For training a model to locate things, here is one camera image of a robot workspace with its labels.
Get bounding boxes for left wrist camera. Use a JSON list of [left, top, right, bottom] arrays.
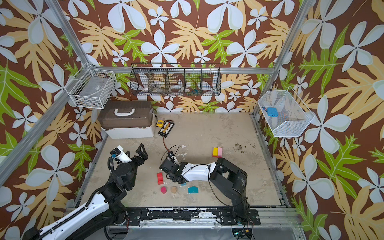
[[110, 145, 132, 163]]

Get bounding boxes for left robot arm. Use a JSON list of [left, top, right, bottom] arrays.
[[23, 144, 149, 240]]

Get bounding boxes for yellow wood block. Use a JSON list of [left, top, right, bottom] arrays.
[[212, 147, 219, 157]]

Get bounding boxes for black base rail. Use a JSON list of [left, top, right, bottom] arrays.
[[113, 207, 261, 227]]

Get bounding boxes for red arch block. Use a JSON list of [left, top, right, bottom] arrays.
[[157, 173, 164, 185]]

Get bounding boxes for pink wood block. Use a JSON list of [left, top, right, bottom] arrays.
[[218, 147, 223, 158]]

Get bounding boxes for black charger board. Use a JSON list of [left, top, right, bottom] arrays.
[[158, 120, 175, 138]]

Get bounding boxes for white wire basket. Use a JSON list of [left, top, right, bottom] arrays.
[[66, 68, 117, 109], [258, 89, 315, 138]]

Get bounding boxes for white box brown lid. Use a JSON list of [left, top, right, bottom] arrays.
[[98, 101, 156, 139]]

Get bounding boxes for teal arch block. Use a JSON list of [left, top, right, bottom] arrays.
[[188, 186, 199, 194]]

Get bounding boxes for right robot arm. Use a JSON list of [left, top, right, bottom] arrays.
[[160, 157, 250, 225]]

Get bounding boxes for white wire basket left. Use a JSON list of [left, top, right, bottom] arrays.
[[66, 68, 117, 109]]

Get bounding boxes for white wire basket right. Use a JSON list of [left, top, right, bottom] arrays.
[[258, 89, 315, 138]]

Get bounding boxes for small yellow connector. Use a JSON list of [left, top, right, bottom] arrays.
[[156, 120, 164, 128]]

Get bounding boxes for black wire basket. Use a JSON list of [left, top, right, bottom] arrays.
[[128, 63, 222, 97]]

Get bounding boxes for blue object in basket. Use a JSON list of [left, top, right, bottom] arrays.
[[267, 107, 279, 117]]

